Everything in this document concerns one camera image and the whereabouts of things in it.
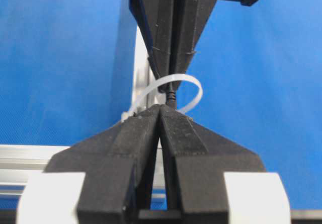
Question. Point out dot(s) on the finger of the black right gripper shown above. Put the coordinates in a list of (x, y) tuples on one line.
[(155, 20), (190, 19)]

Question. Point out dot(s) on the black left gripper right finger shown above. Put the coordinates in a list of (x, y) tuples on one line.
[(195, 159)]

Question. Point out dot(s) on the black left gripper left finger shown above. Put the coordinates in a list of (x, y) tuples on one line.
[(119, 167)]

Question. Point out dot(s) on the silver aluminium extrusion frame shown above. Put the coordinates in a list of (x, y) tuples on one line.
[(18, 162)]

